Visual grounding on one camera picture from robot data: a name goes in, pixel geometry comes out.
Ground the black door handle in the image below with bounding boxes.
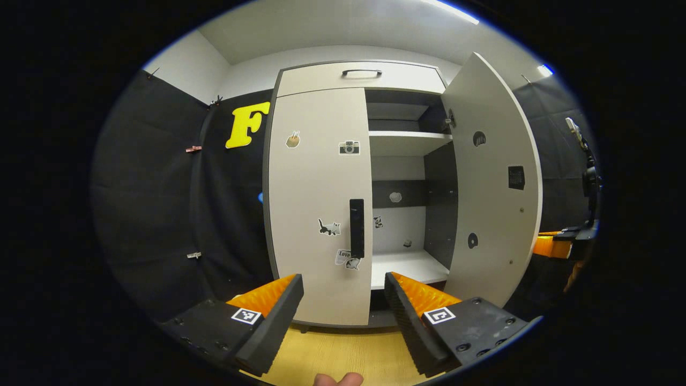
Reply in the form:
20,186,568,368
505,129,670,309
349,199,366,259

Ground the black backdrop cloth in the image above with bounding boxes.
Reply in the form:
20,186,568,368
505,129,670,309
91,70,601,322

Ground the white shoe cabinet door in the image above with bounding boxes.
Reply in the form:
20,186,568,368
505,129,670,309
267,87,373,326
441,52,543,309

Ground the long ceiling light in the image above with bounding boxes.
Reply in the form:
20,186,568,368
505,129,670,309
421,0,480,26

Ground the white cabinet shelf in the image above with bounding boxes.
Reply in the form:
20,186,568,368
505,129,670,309
370,249,450,290
368,131,453,157

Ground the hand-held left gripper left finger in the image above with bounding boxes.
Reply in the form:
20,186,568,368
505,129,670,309
161,273,304,377

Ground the white double-door shoe cabinet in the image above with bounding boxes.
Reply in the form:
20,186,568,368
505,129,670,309
262,59,459,329

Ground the white cabinet drawer front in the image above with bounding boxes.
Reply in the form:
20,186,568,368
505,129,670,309
276,61,447,98

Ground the white cabinet bottom shelf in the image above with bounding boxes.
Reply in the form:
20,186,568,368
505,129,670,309
370,249,450,290

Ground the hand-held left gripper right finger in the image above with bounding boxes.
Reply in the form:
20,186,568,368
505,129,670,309
384,271,543,378

